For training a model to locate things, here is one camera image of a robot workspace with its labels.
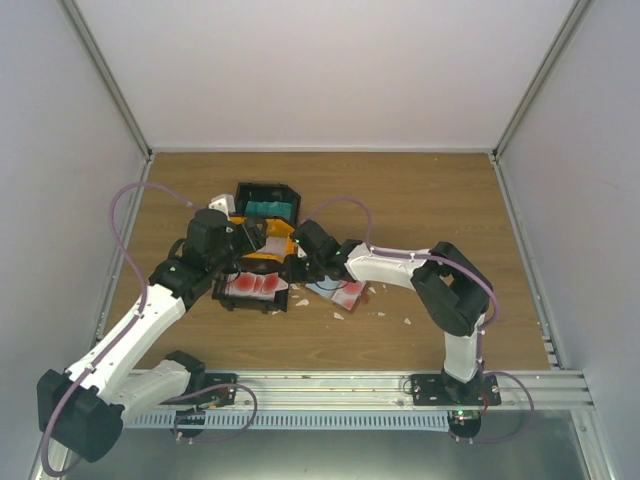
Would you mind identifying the brown leather card holder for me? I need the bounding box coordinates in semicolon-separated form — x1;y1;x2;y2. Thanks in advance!
305;276;369;312

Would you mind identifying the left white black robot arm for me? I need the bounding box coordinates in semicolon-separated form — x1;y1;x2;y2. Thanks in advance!
36;210;267;462

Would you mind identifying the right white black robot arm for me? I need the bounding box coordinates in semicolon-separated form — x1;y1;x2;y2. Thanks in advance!
280;240;495;405

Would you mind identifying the white card in orange bin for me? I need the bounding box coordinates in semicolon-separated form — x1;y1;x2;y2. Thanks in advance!
259;236;288;258

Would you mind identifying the black bin with teal cards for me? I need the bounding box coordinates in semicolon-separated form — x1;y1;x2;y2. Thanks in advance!
234;182;301;226

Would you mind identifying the black bin with red cards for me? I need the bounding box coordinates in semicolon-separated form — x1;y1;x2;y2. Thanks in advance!
211;266;289;314

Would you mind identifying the teal card stack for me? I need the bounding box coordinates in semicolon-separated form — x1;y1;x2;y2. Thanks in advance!
244;200;293;220

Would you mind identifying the orange plastic bin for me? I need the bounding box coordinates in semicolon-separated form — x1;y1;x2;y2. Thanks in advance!
230;215;295;274

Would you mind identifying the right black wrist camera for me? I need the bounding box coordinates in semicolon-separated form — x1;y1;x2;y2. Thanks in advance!
291;220;340;261

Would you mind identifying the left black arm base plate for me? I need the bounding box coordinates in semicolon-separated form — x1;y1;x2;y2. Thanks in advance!
165;372;238;408

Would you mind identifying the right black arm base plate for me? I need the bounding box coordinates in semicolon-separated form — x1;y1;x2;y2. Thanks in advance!
402;371;502;407

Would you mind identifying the grey slotted cable duct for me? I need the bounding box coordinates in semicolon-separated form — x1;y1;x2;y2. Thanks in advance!
122;409;451;431

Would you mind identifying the aluminium front rail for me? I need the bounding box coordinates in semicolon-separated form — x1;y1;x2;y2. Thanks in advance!
54;367;596;409

